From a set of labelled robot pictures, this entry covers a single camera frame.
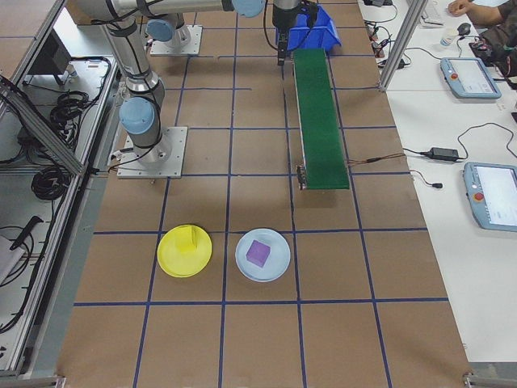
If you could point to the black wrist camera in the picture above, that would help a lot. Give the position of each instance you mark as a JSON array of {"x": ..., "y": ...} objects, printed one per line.
[{"x": 312, "y": 12}]

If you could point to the black control box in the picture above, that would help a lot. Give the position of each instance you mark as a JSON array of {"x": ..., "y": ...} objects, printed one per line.
[{"x": 50, "y": 54}]

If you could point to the yellow plate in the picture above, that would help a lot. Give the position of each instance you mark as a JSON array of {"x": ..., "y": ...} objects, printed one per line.
[{"x": 182, "y": 264}]

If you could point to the yellow foam block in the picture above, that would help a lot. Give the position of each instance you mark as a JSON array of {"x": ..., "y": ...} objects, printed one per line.
[{"x": 186, "y": 241}]

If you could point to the black electronics board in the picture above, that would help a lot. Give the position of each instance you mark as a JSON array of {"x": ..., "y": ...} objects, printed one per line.
[{"x": 482, "y": 46}]

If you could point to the blue grey teach pendant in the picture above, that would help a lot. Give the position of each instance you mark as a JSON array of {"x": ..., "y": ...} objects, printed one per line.
[
  {"x": 470, "y": 77},
  {"x": 493, "y": 198}
]

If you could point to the person bare forearm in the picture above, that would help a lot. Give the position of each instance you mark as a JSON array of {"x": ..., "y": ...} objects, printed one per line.
[{"x": 488, "y": 13}]

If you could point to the seated person dark shirt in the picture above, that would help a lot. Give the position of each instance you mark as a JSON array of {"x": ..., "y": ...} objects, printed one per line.
[{"x": 505, "y": 44}]

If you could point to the black power adapter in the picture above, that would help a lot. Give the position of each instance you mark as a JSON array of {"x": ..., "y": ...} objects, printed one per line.
[{"x": 444, "y": 153}]

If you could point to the blue plastic bin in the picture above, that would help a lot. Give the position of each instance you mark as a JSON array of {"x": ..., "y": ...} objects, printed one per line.
[{"x": 323, "y": 36}]

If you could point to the black power supply box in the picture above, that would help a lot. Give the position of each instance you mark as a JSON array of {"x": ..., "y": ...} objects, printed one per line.
[{"x": 400, "y": 63}]

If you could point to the aluminium profile bar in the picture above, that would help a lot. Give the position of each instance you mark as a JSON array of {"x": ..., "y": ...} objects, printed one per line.
[
  {"x": 52, "y": 382},
  {"x": 484, "y": 382}
]

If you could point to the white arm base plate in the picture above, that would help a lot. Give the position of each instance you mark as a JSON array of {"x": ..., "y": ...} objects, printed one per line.
[
  {"x": 173, "y": 153},
  {"x": 194, "y": 40}
]

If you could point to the aluminium profile post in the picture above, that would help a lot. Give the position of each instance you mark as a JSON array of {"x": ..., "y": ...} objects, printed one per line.
[{"x": 398, "y": 44}]

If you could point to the dark computer mouse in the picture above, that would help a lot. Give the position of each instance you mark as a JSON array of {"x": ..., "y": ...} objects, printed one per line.
[{"x": 464, "y": 28}]

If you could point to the person bare hand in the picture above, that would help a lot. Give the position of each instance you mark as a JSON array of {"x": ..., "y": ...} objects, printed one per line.
[{"x": 458, "y": 6}]

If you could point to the small relay circuit board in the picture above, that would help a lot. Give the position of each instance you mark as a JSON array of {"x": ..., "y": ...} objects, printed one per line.
[
  {"x": 373, "y": 34},
  {"x": 379, "y": 50}
]

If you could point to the green conveyor belt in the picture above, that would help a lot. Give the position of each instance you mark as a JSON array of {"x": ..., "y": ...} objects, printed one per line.
[{"x": 321, "y": 121}]

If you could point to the white cup blue print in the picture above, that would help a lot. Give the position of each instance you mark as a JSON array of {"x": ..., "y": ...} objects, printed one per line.
[{"x": 446, "y": 39}]

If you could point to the light blue plate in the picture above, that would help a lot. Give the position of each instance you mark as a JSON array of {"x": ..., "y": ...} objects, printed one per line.
[{"x": 278, "y": 258}]

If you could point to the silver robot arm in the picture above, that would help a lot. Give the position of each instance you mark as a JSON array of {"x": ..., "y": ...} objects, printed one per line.
[
  {"x": 125, "y": 60},
  {"x": 159, "y": 29}
]

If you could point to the purple foam block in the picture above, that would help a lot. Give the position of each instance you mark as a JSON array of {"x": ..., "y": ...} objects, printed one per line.
[{"x": 257, "y": 254}]

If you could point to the white keyboard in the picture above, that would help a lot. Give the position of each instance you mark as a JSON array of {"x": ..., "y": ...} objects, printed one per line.
[{"x": 432, "y": 14}]

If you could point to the V-shaped metal bar frame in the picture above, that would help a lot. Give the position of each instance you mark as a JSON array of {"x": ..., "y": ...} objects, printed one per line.
[{"x": 44, "y": 132}]

